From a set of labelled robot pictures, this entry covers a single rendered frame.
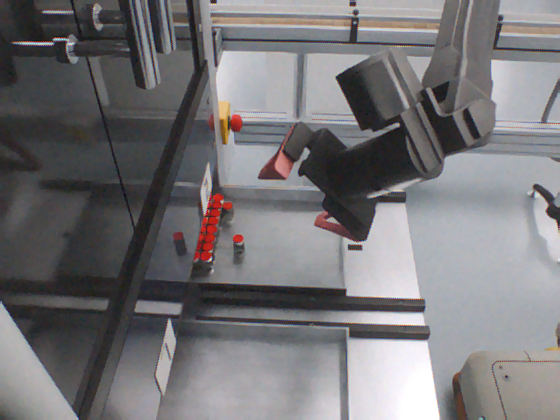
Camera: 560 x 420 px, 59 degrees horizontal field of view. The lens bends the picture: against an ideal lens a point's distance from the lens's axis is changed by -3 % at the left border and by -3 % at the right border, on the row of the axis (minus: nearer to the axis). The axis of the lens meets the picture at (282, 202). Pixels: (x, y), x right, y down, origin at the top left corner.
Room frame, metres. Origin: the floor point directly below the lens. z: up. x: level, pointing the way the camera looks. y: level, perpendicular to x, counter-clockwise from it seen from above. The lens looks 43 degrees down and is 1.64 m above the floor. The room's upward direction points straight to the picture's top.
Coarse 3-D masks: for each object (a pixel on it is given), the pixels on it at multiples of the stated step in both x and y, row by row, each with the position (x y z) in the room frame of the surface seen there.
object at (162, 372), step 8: (168, 320) 0.39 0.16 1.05; (168, 328) 0.38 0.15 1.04; (168, 336) 0.37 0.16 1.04; (168, 344) 0.37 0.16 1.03; (160, 352) 0.34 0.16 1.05; (160, 360) 0.33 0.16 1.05; (168, 360) 0.35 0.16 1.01; (160, 368) 0.32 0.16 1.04; (168, 368) 0.34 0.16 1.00; (160, 376) 0.32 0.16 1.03; (160, 384) 0.31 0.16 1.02
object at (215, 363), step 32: (192, 320) 0.48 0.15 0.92; (192, 352) 0.44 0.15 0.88; (224, 352) 0.44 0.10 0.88; (256, 352) 0.44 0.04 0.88; (288, 352) 0.44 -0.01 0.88; (320, 352) 0.44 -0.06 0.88; (192, 384) 0.38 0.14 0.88; (224, 384) 0.38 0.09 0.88; (256, 384) 0.38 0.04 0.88; (288, 384) 0.38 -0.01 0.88; (320, 384) 0.38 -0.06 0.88; (160, 416) 0.33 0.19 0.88; (192, 416) 0.33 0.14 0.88; (224, 416) 0.33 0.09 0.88; (256, 416) 0.33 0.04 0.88; (288, 416) 0.33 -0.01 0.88; (320, 416) 0.33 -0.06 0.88
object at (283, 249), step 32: (224, 192) 0.81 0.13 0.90; (256, 192) 0.81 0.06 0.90; (288, 192) 0.81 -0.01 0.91; (320, 192) 0.80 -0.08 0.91; (224, 224) 0.74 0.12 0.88; (256, 224) 0.74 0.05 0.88; (288, 224) 0.74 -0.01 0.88; (224, 256) 0.65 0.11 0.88; (256, 256) 0.65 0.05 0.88; (288, 256) 0.65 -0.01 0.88; (320, 256) 0.65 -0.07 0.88; (192, 288) 0.56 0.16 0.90; (224, 288) 0.56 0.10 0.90; (256, 288) 0.55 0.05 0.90; (288, 288) 0.55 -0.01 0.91; (320, 288) 0.55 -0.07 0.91
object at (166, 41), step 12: (156, 0) 0.41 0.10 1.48; (168, 0) 0.41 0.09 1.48; (96, 12) 0.42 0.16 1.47; (108, 12) 0.42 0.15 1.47; (156, 12) 0.41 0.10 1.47; (168, 12) 0.41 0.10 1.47; (96, 24) 0.41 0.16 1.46; (108, 24) 0.42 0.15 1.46; (156, 24) 0.41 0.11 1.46; (168, 24) 0.41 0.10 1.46; (156, 36) 0.41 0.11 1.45; (168, 36) 0.41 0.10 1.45; (156, 48) 0.41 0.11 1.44; (168, 48) 0.41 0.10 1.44
